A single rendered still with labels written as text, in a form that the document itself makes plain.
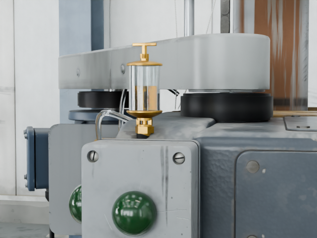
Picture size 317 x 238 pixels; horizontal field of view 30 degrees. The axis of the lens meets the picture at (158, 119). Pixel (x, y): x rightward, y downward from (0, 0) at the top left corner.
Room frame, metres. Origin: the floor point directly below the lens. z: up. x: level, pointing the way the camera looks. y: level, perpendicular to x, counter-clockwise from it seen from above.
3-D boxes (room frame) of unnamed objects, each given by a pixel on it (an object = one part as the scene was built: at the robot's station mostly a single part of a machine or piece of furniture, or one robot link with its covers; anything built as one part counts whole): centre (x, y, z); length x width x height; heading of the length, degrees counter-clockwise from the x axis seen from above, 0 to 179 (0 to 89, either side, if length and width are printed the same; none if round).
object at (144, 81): (0.47, 0.01, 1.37); 0.03 x 0.02 x 0.03; 79
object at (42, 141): (0.92, 0.17, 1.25); 0.10 x 0.08 x 0.12; 14
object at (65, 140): (0.85, 0.02, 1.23); 0.28 x 0.07 x 0.16; 79
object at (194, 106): (0.58, -0.07, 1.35); 0.09 x 0.09 x 0.03
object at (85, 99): (0.95, 0.07, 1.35); 0.12 x 0.12 x 0.04
